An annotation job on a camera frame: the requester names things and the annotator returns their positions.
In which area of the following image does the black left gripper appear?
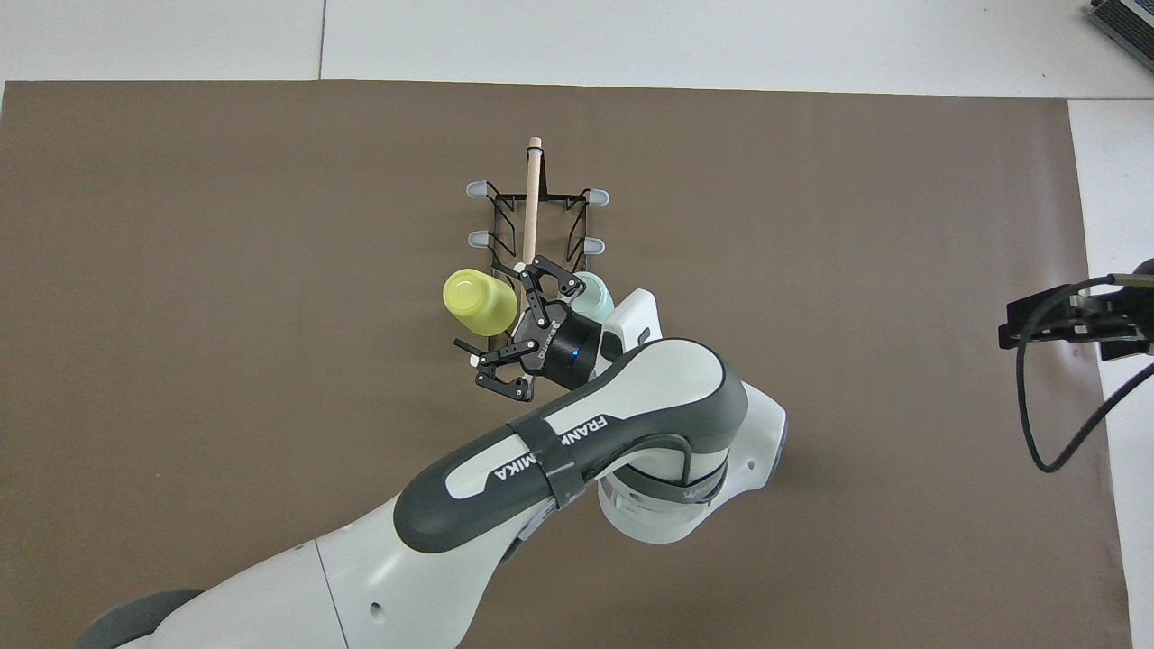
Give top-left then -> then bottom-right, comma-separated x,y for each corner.
453,255 -> 603,402

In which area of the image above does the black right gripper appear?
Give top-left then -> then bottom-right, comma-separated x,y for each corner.
999,279 -> 1154,361

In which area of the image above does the yellow plastic cup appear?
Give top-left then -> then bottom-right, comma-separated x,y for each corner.
443,269 -> 519,339

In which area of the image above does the green plastic cup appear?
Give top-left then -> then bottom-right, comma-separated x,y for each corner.
568,270 -> 616,318

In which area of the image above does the brown table mat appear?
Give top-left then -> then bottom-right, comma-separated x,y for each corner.
0,79 -> 1134,649

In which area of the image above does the grey ribbed device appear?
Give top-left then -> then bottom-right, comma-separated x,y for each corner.
1086,0 -> 1154,73

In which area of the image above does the black wire cup rack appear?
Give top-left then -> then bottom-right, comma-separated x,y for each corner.
457,137 -> 611,357

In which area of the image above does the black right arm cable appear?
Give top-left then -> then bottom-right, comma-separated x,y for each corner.
1017,275 -> 1154,474

